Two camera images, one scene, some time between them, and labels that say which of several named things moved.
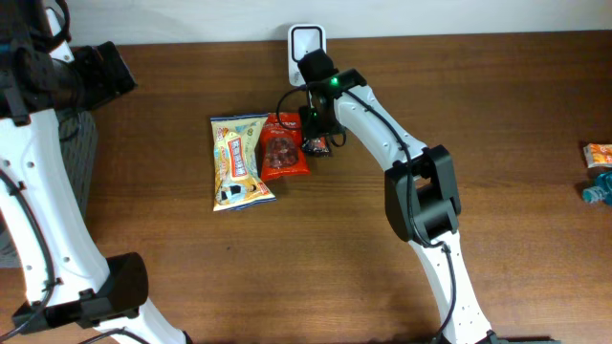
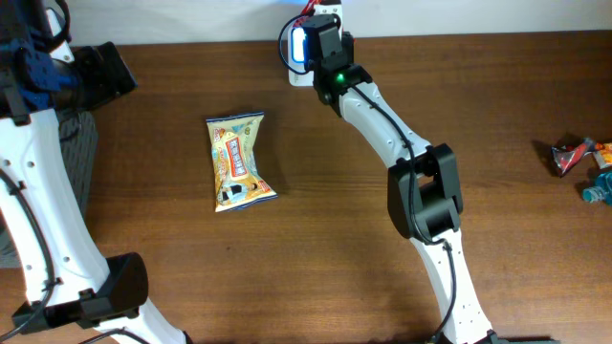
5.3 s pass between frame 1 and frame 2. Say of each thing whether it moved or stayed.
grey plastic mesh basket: stayed
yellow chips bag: stayed
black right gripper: moved
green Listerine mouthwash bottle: stayed
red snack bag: moved
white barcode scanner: stayed
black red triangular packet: moved
